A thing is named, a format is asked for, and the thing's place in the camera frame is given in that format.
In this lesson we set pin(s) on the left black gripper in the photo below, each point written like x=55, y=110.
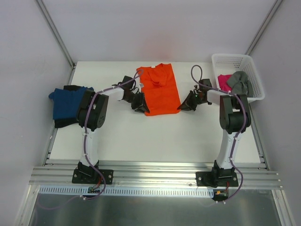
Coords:
x=137, y=101

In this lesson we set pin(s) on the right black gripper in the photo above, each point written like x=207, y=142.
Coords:
x=193, y=99

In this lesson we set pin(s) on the orange t shirt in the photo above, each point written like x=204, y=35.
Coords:
x=160, y=89

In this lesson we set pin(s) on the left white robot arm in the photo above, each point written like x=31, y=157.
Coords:
x=92, y=114

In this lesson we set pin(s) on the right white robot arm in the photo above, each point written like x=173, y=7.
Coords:
x=234, y=119

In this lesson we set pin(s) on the pink t shirt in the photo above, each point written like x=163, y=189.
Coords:
x=222, y=79

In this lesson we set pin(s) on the white plastic basket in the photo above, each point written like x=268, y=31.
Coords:
x=226, y=64

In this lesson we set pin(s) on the grey t shirt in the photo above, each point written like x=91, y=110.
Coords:
x=240, y=84

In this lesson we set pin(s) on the blue folded t shirt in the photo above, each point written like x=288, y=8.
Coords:
x=66, y=103

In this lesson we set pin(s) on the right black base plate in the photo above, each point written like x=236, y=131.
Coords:
x=214, y=179

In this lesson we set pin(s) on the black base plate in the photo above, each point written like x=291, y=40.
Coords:
x=214, y=179
x=92, y=177

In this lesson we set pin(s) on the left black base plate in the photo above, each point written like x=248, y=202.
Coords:
x=92, y=177

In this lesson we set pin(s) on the white slotted cable duct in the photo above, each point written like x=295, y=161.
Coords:
x=129, y=191

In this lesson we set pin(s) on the aluminium extrusion rail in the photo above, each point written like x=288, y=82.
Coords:
x=155, y=174

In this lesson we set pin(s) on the left aluminium frame post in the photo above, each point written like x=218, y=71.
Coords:
x=49, y=21

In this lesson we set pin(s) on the aluminium frame post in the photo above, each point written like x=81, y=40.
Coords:
x=49, y=21
x=264, y=26

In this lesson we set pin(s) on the right aluminium frame post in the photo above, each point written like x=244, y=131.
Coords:
x=264, y=26

